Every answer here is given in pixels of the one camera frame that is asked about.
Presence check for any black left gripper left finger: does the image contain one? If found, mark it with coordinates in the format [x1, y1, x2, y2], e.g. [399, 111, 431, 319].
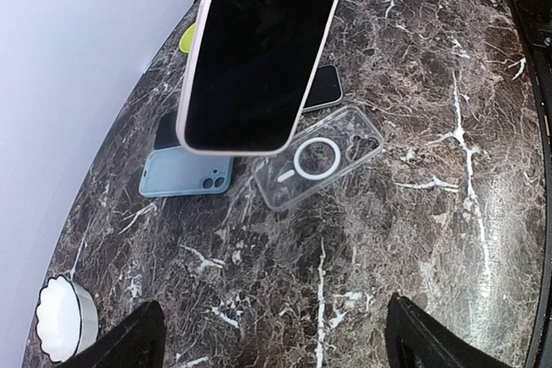
[59, 301, 166, 368]

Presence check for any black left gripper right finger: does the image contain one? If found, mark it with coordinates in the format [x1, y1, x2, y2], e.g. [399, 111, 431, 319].
[385, 293, 506, 367]

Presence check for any light blue phone case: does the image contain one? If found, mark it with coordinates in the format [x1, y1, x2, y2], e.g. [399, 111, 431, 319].
[139, 147, 234, 198]

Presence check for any black phone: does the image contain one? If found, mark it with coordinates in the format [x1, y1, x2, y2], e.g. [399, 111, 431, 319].
[154, 111, 182, 150]

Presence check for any clear magsafe phone case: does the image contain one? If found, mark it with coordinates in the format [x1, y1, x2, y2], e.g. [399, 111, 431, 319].
[253, 105, 385, 211]

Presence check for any white scalloped bowl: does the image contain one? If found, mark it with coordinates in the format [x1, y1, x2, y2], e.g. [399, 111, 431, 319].
[35, 275, 99, 363]

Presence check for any green bowl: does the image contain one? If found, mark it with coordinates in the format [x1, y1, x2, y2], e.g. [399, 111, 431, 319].
[179, 23, 196, 54]

